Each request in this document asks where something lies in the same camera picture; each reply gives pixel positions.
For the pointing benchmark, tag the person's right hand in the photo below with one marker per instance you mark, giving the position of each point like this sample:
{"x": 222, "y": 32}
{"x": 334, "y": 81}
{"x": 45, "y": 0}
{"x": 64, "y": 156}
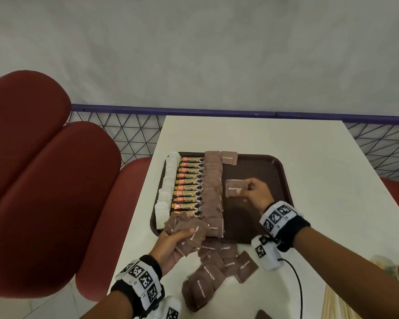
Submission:
{"x": 259, "y": 196}

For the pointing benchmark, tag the person's left hand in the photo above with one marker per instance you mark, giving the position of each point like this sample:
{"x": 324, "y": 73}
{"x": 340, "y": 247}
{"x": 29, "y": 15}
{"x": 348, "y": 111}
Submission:
{"x": 164, "y": 250}

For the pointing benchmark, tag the brown plastic tray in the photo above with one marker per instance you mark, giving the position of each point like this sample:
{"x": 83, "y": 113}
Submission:
{"x": 262, "y": 176}

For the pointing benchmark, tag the brown paper sugar sachet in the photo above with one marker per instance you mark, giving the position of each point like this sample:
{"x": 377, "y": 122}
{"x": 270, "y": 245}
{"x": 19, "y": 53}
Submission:
{"x": 229, "y": 157}
{"x": 234, "y": 188}

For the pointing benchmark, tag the handful of brown sugar packets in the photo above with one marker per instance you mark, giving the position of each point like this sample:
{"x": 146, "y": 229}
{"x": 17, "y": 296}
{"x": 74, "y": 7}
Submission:
{"x": 191, "y": 240}

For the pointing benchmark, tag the row of white tea bags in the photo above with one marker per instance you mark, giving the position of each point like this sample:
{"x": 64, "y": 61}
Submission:
{"x": 163, "y": 209}

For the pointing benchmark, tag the row of brown sugar packets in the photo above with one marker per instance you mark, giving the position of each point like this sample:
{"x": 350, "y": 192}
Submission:
{"x": 211, "y": 196}

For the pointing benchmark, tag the pile of brown sugar packets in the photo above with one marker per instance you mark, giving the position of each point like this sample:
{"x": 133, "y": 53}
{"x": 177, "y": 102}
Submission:
{"x": 206, "y": 279}

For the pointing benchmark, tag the row of gold coffee sachets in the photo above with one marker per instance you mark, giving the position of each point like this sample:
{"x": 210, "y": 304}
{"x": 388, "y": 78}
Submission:
{"x": 188, "y": 186}

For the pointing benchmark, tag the white tea bag green tag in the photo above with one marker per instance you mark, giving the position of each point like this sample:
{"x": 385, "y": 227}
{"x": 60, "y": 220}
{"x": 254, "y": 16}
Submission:
{"x": 174, "y": 156}

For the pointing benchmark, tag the bundle of wooden stirrers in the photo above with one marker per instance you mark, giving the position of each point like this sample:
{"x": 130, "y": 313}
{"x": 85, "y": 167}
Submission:
{"x": 336, "y": 305}

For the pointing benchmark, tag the person's right forearm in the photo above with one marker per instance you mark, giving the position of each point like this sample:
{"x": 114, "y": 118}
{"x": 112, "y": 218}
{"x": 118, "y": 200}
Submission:
{"x": 352, "y": 272}

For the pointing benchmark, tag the person's left forearm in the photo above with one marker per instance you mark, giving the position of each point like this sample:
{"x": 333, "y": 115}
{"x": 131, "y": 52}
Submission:
{"x": 109, "y": 307}

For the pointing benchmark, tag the right marker wristband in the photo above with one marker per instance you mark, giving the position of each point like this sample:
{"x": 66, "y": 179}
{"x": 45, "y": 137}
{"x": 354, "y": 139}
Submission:
{"x": 282, "y": 222}

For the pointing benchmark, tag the marker wristband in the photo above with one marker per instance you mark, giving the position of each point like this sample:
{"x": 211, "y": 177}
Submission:
{"x": 282, "y": 222}
{"x": 139, "y": 279}

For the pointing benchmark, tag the left marker wristband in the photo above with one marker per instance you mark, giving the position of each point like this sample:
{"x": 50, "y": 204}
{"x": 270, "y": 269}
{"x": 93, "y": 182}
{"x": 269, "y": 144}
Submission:
{"x": 139, "y": 279}

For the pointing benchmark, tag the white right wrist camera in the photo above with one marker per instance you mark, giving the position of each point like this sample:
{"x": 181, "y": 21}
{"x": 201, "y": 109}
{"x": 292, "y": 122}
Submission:
{"x": 266, "y": 254}

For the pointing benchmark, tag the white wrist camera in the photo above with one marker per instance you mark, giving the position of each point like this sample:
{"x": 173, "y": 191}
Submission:
{"x": 168, "y": 310}
{"x": 266, "y": 254}

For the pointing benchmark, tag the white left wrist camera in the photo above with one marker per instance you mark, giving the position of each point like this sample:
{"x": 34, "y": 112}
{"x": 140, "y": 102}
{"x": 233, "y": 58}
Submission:
{"x": 168, "y": 310}

